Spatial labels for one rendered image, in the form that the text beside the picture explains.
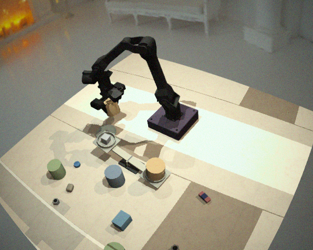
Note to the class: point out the pink eraser with blue sleeve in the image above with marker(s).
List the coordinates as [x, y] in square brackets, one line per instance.
[204, 196]

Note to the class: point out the blue cube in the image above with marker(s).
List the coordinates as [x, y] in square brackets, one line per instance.
[122, 220]

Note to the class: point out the tan cylinder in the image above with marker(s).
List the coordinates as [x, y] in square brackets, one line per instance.
[155, 169]

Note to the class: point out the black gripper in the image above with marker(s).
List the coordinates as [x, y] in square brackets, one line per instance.
[99, 103]

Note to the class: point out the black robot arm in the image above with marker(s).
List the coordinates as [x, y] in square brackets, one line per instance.
[146, 48]

